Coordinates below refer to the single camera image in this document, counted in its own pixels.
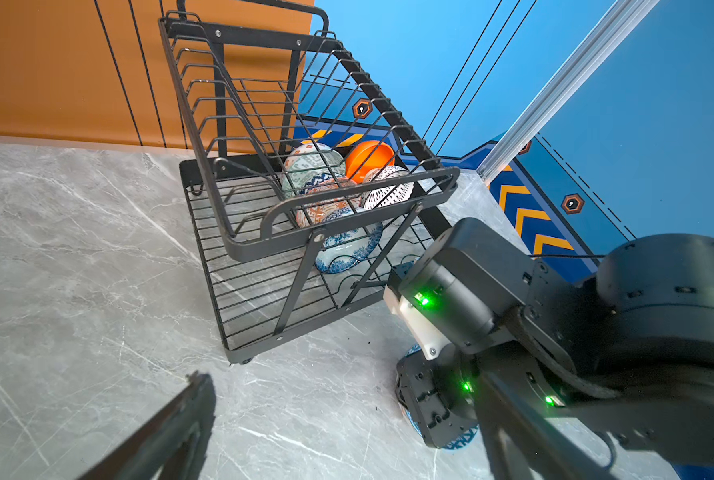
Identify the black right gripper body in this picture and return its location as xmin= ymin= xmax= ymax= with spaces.
xmin=395 ymin=350 xmax=481 ymax=450

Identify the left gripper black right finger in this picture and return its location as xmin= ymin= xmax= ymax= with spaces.
xmin=474 ymin=373 xmax=613 ymax=479

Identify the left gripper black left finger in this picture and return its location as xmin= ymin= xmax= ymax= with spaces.
xmin=82 ymin=372 xmax=216 ymax=479

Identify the dark blue patterned bowl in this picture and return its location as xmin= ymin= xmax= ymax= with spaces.
xmin=398 ymin=344 xmax=481 ymax=451

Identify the red patterned ceramic bowl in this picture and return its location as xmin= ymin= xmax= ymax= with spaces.
xmin=295 ymin=173 xmax=359 ymax=227

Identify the orange plastic bowl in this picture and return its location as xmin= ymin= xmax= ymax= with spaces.
xmin=346 ymin=140 xmax=395 ymax=184

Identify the green patterned ceramic bowl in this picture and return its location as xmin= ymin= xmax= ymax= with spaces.
xmin=280 ymin=143 xmax=346 ymax=199

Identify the white lattice patterned bowl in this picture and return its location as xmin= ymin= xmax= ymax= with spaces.
xmin=360 ymin=165 xmax=414 ymax=210

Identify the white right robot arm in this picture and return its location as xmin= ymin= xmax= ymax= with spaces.
xmin=385 ymin=218 xmax=714 ymax=467

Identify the black wire dish rack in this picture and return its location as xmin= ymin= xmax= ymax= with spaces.
xmin=158 ymin=2 xmax=460 ymax=364

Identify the aluminium corner post right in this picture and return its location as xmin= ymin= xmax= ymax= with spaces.
xmin=477 ymin=0 xmax=658 ymax=185

